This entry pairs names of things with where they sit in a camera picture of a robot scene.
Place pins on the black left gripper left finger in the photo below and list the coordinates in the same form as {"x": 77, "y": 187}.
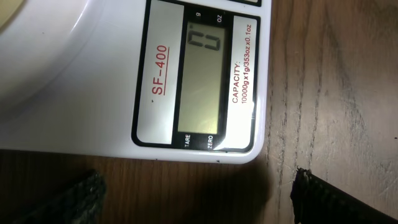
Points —
{"x": 80, "y": 202}

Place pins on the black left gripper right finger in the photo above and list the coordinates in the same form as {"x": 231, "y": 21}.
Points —
{"x": 316, "y": 201}

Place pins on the yellow plastic bowl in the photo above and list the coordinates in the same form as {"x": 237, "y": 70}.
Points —
{"x": 9, "y": 10}

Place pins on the white digital kitchen scale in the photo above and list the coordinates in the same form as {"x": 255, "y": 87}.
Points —
{"x": 161, "y": 80}

